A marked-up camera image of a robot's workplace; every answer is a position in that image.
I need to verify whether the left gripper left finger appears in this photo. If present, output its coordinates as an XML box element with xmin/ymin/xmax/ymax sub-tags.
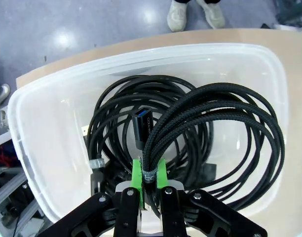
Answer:
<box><xmin>37</xmin><ymin>158</ymin><xmax>145</xmax><ymax>237</ymax></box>

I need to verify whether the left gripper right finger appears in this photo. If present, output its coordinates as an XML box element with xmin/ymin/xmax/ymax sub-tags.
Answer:
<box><xmin>155</xmin><ymin>159</ymin><xmax>267</xmax><ymax>237</ymax></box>

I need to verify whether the black braided USB cable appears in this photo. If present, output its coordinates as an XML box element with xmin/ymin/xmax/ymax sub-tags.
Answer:
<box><xmin>131</xmin><ymin>82</ymin><xmax>286</xmax><ymax>218</ymax></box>

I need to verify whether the thin black USB cable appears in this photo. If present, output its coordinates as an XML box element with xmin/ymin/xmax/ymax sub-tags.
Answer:
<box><xmin>86</xmin><ymin>75</ymin><xmax>212</xmax><ymax>196</ymax></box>

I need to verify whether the clear plastic storage box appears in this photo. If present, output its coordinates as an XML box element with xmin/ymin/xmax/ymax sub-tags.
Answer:
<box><xmin>6</xmin><ymin>43</ymin><xmax>290</xmax><ymax>237</ymax></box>

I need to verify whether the grey shoe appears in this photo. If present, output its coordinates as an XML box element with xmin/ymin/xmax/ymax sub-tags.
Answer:
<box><xmin>0</xmin><ymin>83</ymin><xmax>11</xmax><ymax>107</ymax></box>

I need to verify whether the white sneaker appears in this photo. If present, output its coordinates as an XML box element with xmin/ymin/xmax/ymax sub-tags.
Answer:
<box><xmin>167</xmin><ymin>0</ymin><xmax>189</xmax><ymax>32</ymax></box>
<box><xmin>196</xmin><ymin>0</ymin><xmax>226</xmax><ymax>29</ymax></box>

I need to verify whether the aluminium extrusion frame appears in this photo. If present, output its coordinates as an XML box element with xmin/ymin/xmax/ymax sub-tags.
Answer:
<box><xmin>0</xmin><ymin>138</ymin><xmax>52</xmax><ymax>237</ymax></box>

